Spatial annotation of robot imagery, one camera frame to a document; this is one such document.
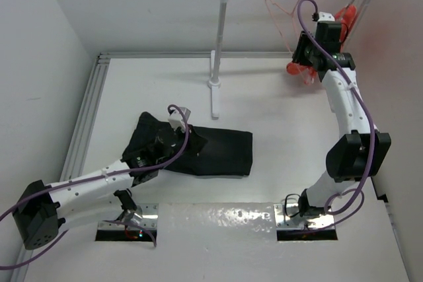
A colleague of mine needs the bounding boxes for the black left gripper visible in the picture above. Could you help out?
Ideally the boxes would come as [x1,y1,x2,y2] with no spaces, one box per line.
[157,122,207,169]

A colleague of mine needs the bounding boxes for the black trousers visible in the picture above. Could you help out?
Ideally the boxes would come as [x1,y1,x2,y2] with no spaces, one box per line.
[121,112,253,178]

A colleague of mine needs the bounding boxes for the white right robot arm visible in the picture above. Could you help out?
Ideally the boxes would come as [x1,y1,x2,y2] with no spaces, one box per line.
[293,20,391,216]

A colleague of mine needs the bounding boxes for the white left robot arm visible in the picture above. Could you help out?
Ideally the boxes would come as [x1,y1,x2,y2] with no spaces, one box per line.
[12,123,207,250]

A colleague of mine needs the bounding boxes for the red white patterned garment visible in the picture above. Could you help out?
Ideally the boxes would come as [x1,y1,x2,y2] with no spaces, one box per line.
[286,9,355,79]

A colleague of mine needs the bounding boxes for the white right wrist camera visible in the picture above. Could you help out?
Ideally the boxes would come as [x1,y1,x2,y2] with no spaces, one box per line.
[312,11,336,22]

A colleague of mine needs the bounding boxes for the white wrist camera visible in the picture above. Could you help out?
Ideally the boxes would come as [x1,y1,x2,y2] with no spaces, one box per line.
[167,105,191,132]
[312,11,336,22]

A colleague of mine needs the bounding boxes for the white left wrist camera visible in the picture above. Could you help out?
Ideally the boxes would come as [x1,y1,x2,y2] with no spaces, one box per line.
[167,105,191,132]

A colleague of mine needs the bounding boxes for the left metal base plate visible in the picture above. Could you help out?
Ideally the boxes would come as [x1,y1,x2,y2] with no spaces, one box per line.
[97,203,159,230]

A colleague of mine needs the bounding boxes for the metal base plate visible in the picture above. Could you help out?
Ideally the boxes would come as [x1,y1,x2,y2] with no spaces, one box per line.
[97,203,159,230]
[274,202,335,231]

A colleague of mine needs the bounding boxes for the pink wire hanger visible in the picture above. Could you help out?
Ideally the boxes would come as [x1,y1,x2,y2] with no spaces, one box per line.
[264,0,317,86]

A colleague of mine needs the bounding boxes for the aluminium table edge rail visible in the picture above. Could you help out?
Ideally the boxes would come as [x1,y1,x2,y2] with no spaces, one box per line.
[11,52,302,281]

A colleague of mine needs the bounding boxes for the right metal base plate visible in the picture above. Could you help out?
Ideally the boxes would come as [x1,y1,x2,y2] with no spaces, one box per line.
[274,202,335,231]

